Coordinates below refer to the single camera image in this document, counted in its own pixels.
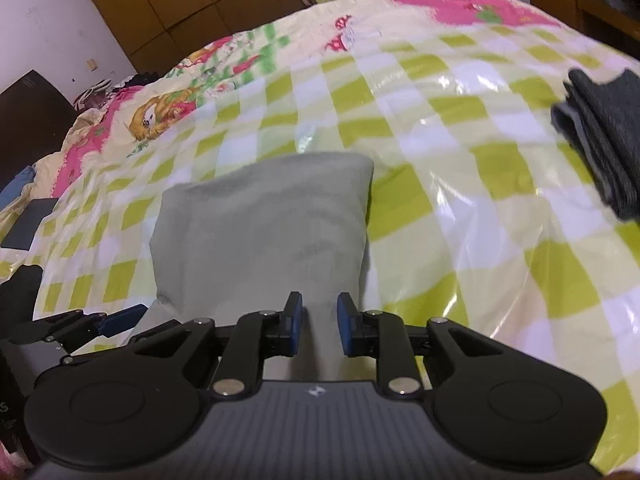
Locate dark brown headboard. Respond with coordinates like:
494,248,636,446
0,69,76,192

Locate dark grey flat case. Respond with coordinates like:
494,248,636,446
0,198,60,252

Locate green checked plastic sheet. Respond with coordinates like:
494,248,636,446
0,10,640,480

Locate dark grey pants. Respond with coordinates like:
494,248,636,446
550,67,640,222

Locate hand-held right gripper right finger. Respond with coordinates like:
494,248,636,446
336,291,488,397

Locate blue cloth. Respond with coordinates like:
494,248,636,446
0,165,37,207

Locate wooden wardrobe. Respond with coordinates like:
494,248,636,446
70,0,451,77

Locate printed blanket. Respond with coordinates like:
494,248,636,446
0,0,576,231

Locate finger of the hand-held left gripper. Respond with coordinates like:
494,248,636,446
10,305,149,363

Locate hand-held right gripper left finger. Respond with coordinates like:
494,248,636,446
129,291,304,397

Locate pile of dark clothes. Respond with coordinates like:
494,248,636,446
74,72,162,109

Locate light grey pants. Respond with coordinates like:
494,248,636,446
132,151,376,382

